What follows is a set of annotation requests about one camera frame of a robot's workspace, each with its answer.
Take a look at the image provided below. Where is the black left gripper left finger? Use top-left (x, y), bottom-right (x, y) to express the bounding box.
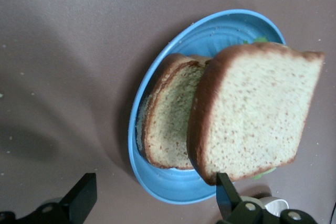
top-left (0, 173), bottom-right (97, 224)

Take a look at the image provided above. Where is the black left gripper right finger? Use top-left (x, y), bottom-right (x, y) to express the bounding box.
top-left (215, 172), bottom-right (316, 224)

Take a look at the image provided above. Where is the toasted brown bread slice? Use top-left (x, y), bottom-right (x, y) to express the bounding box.
top-left (136, 53), bottom-right (212, 170)
top-left (186, 41), bottom-right (326, 186)

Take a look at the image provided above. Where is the green lettuce leaf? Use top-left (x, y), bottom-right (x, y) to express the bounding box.
top-left (243, 37), bottom-right (278, 180)

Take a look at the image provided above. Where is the blue round plate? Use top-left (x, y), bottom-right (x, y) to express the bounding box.
top-left (128, 8), bottom-right (287, 205)

